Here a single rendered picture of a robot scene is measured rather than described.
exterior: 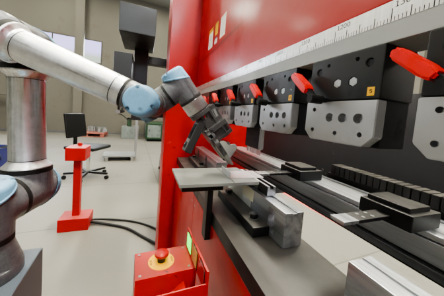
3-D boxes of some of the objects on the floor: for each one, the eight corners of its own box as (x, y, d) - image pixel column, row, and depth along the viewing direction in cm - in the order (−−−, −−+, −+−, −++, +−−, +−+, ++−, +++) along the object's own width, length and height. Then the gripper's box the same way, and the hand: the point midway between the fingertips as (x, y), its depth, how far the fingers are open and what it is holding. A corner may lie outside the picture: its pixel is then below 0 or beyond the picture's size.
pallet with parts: (107, 135, 872) (108, 126, 869) (104, 137, 793) (105, 128, 790) (72, 133, 822) (72, 125, 820) (65, 136, 743) (65, 126, 741)
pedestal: (64, 222, 209) (67, 141, 204) (92, 219, 218) (96, 142, 212) (56, 232, 191) (59, 144, 185) (88, 230, 199) (91, 145, 194)
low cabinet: (182, 137, 1000) (184, 122, 995) (191, 142, 850) (192, 125, 846) (143, 135, 929) (144, 120, 924) (145, 141, 779) (146, 122, 774)
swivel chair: (110, 170, 388) (111, 115, 381) (109, 182, 329) (111, 116, 322) (65, 172, 356) (67, 111, 349) (56, 185, 297) (58, 113, 290)
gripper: (216, 102, 63) (251, 154, 69) (206, 103, 74) (237, 148, 80) (193, 118, 61) (231, 171, 67) (187, 117, 72) (220, 162, 78)
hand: (226, 161), depth 73 cm, fingers open, 4 cm apart
